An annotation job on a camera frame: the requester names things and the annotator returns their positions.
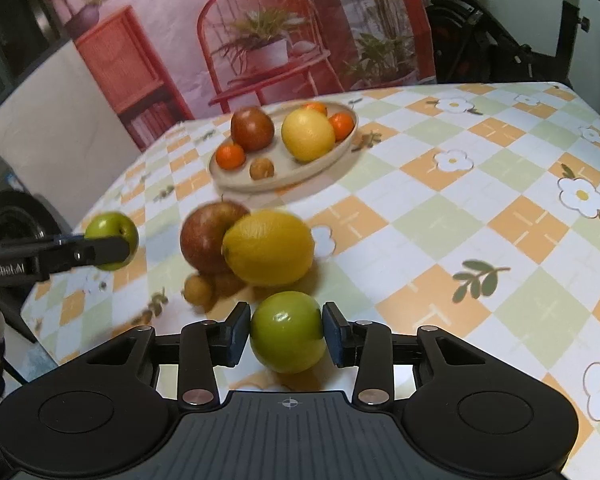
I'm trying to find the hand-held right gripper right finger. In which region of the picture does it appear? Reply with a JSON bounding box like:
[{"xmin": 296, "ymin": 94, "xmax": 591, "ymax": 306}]
[{"xmin": 321, "ymin": 301, "xmax": 486, "ymax": 408}]

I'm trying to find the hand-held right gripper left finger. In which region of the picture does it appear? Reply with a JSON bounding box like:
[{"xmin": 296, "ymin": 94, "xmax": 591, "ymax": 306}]
[{"xmin": 87, "ymin": 301, "xmax": 252, "ymax": 408}]

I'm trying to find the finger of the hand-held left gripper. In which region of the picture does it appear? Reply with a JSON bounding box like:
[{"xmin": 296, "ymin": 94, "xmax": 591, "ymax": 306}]
[{"xmin": 32, "ymin": 232, "xmax": 132, "ymax": 277}]

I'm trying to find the green round fruit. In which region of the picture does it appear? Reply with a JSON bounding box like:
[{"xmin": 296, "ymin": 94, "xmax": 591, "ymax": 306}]
[
  {"xmin": 249, "ymin": 291, "xmax": 328, "ymax": 375},
  {"xmin": 84, "ymin": 211, "xmax": 140, "ymax": 272}
]

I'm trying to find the small brown fruit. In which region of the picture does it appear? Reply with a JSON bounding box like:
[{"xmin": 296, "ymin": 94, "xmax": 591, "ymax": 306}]
[
  {"xmin": 249, "ymin": 157, "xmax": 276, "ymax": 181},
  {"xmin": 183, "ymin": 273, "xmax": 215, "ymax": 307}
]

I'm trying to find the beige oval plate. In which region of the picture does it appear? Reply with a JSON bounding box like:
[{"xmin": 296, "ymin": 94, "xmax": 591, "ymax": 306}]
[{"xmin": 208, "ymin": 100, "xmax": 360, "ymax": 193}]

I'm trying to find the red apple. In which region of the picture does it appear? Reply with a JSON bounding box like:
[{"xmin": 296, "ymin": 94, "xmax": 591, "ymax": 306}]
[
  {"xmin": 180, "ymin": 201, "xmax": 251, "ymax": 276},
  {"xmin": 230, "ymin": 106, "xmax": 276, "ymax": 153}
]

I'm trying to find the yellow lemon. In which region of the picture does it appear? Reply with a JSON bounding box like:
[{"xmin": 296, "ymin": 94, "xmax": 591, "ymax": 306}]
[
  {"xmin": 281, "ymin": 108, "xmax": 337, "ymax": 163},
  {"xmin": 222, "ymin": 210, "xmax": 316, "ymax": 287}
]

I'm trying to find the white panel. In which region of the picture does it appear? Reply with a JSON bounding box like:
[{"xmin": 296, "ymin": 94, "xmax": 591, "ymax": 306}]
[{"xmin": 0, "ymin": 40, "xmax": 141, "ymax": 221}]

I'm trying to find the floral checkered tablecloth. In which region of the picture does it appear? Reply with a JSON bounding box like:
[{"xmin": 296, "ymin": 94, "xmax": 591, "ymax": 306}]
[{"xmin": 20, "ymin": 80, "xmax": 600, "ymax": 480}]

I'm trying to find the pink printed backdrop cloth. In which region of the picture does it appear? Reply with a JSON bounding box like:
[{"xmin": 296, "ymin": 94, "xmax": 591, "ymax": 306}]
[{"xmin": 32, "ymin": 0, "xmax": 438, "ymax": 153}]

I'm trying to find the black exercise bike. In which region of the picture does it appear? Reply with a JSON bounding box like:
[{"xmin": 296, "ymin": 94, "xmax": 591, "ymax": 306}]
[{"xmin": 422, "ymin": 0, "xmax": 600, "ymax": 91}]

